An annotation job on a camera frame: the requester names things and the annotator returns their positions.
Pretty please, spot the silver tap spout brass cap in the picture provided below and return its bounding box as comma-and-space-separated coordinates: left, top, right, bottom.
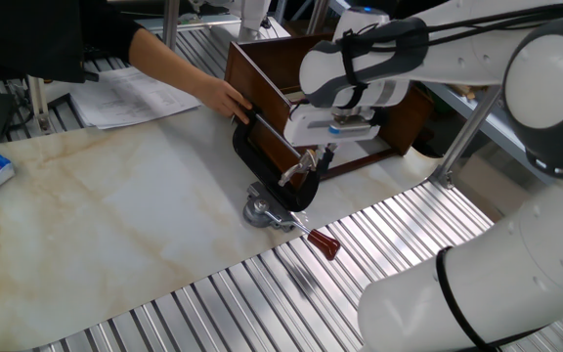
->
277, 149, 318, 188

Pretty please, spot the person bare forearm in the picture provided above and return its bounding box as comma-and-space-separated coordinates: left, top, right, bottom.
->
128, 26, 214, 102

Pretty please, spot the white marble tile slab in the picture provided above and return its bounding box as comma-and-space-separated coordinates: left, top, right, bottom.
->
0, 100, 442, 352

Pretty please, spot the small beige object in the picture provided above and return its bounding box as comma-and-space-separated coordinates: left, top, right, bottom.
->
445, 82, 489, 102

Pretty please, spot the black computer keyboard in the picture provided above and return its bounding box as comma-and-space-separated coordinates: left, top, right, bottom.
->
82, 42, 134, 64

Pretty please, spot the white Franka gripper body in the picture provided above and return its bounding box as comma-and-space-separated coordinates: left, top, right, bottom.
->
283, 104, 382, 148

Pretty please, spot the beige cardboard box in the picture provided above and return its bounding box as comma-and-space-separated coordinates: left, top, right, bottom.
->
450, 146, 554, 224

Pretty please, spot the person black clothed torso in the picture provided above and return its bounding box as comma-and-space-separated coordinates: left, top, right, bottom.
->
0, 0, 144, 85

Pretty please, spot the white stand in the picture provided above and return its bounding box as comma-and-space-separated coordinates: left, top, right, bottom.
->
210, 0, 292, 43

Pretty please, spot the brown wooden drawer box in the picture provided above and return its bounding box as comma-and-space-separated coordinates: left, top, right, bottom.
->
223, 32, 434, 182

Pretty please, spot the white printed paper stack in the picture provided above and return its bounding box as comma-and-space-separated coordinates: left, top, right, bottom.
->
67, 66, 202, 131

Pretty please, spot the grey tap valve red knob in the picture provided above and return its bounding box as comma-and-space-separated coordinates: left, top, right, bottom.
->
241, 181, 343, 262

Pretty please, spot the silver wrist camera blue cap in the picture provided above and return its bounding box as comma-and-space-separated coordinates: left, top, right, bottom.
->
327, 116, 376, 136

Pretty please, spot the person bare hand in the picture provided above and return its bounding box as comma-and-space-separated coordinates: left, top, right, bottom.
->
196, 75, 254, 119

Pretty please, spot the black C-clamp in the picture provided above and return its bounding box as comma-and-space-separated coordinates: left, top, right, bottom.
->
231, 110, 323, 214

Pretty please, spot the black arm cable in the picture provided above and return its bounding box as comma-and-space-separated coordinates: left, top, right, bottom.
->
337, 0, 563, 352

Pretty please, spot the aluminium frame post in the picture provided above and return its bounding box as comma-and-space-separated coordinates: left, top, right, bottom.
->
26, 74, 54, 134
162, 0, 182, 50
428, 86, 503, 191

